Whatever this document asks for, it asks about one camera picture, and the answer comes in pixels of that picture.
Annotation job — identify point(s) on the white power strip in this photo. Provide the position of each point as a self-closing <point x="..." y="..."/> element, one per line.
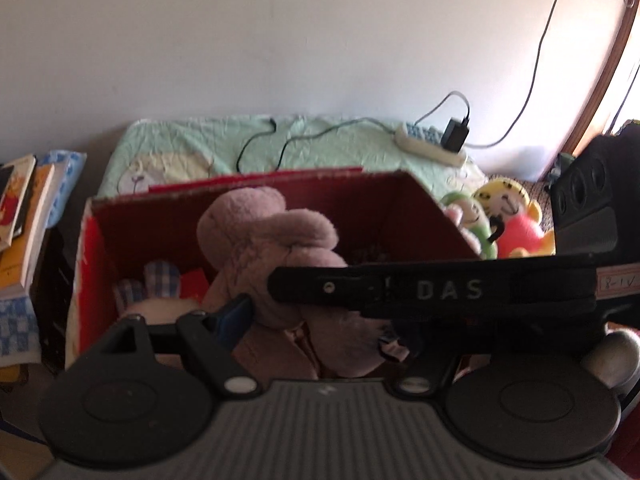
<point x="425" y="149"/>

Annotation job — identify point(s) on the stack of books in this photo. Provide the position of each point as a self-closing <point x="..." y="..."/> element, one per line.
<point x="30" y="240"/>

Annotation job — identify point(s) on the black charger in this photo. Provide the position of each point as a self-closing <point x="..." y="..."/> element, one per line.
<point x="454" y="135"/>

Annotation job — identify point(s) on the brown wooden door frame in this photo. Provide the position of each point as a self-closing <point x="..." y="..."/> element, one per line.
<point x="607" y="75"/>

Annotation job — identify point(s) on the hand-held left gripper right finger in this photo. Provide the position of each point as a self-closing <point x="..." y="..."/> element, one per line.
<point x="407" y="341"/>

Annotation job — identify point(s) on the yellow tiger plush toy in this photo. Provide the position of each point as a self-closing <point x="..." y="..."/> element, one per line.
<point x="520" y="230"/>

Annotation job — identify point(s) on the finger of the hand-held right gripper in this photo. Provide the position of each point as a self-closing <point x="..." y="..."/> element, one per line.
<point x="450" y="287"/>
<point x="500" y="332"/>

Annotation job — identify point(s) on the dark patterned blanket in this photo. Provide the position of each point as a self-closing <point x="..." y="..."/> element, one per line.
<point x="540" y="200"/>

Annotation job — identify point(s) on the person's right hand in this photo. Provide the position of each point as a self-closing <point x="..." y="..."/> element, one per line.
<point x="609" y="357"/>

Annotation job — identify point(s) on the green plush toy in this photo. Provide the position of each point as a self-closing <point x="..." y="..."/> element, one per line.
<point x="467" y="215"/>

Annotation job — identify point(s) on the red cardboard box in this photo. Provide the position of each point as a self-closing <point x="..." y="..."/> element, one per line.
<point x="150" y="225"/>

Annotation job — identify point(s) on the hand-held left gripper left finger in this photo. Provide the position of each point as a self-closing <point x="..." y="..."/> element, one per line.
<point x="235" y="321"/>

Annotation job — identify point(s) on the white plush toy plaid trim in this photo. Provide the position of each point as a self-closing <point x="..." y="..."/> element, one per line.
<point x="161" y="280"/>

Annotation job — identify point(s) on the mauve plush toy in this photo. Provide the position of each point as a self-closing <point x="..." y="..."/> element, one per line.
<point x="260" y="240"/>

